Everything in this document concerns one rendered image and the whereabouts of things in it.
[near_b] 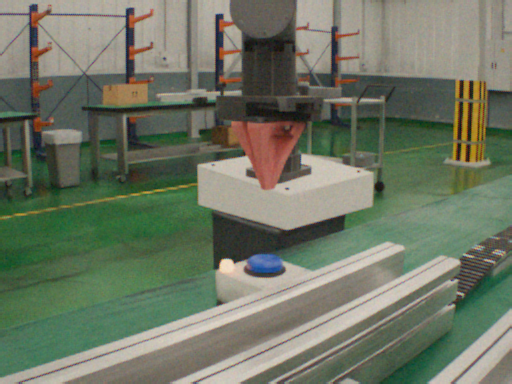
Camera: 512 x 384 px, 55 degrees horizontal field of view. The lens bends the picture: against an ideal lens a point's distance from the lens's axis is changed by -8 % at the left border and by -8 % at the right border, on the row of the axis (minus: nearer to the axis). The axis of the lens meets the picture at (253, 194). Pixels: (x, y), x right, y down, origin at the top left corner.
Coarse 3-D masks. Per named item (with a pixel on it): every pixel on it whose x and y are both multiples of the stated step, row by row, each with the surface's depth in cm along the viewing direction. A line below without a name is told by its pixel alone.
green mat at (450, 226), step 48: (480, 192) 128; (336, 240) 90; (384, 240) 90; (432, 240) 89; (480, 240) 89; (192, 288) 70; (480, 288) 68; (0, 336) 54; (48, 336) 55; (96, 336) 55
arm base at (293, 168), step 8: (296, 144) 105; (296, 152) 106; (288, 160) 103; (296, 160) 104; (248, 168) 106; (288, 168) 104; (296, 168) 105; (304, 168) 107; (248, 176) 105; (256, 176) 104; (280, 176) 101; (288, 176) 103; (296, 176) 105
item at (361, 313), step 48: (288, 288) 48; (336, 288) 51; (384, 288) 47; (432, 288) 50; (144, 336) 38; (192, 336) 39; (240, 336) 43; (288, 336) 39; (336, 336) 40; (384, 336) 45; (432, 336) 53
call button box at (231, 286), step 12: (240, 264) 61; (288, 264) 61; (216, 276) 60; (228, 276) 58; (240, 276) 58; (252, 276) 58; (264, 276) 57; (276, 276) 58; (288, 276) 58; (300, 276) 58; (228, 288) 58; (240, 288) 57; (252, 288) 55; (264, 288) 54; (228, 300) 59
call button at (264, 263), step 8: (256, 256) 60; (264, 256) 60; (272, 256) 60; (248, 264) 58; (256, 264) 58; (264, 264) 58; (272, 264) 58; (280, 264) 58; (264, 272) 57; (272, 272) 58
